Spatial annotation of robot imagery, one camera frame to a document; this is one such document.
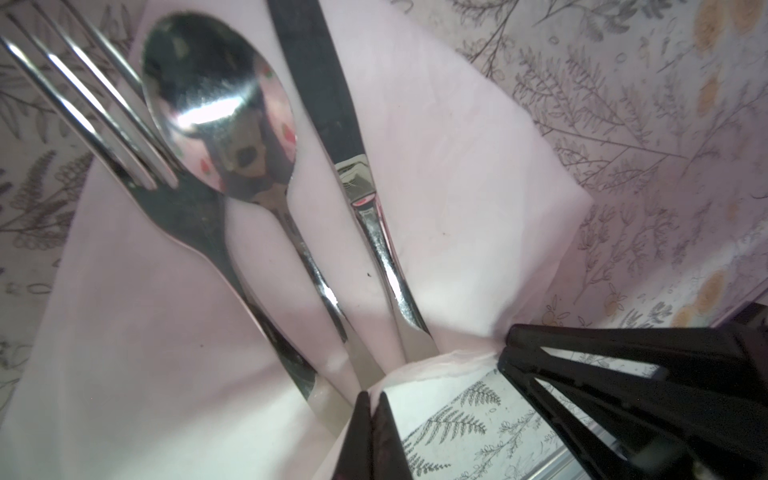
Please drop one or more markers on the white paper napkin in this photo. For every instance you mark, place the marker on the white paper napkin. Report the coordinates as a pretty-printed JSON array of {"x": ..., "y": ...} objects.
[{"x": 146, "y": 364}]

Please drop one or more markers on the silver metal fork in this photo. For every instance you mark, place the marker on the silver metal fork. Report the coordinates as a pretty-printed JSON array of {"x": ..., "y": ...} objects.
[{"x": 180, "y": 205}]

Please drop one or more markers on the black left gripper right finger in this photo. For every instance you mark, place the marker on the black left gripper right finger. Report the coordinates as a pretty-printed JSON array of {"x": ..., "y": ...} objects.
[{"x": 389, "y": 461}]

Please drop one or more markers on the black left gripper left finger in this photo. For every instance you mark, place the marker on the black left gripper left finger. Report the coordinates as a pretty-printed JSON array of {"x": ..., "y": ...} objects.
[{"x": 355, "y": 460}]

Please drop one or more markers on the silver metal table knife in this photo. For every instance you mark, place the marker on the silver metal table knife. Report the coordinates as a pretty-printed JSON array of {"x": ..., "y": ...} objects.
[{"x": 318, "y": 76}]

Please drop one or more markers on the silver metal spoon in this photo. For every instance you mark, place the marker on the silver metal spoon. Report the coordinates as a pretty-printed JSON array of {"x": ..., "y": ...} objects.
[{"x": 219, "y": 104}]

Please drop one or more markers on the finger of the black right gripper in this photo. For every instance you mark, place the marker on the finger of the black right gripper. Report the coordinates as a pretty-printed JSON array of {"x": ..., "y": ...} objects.
[
  {"x": 729, "y": 352},
  {"x": 623, "y": 426}
]

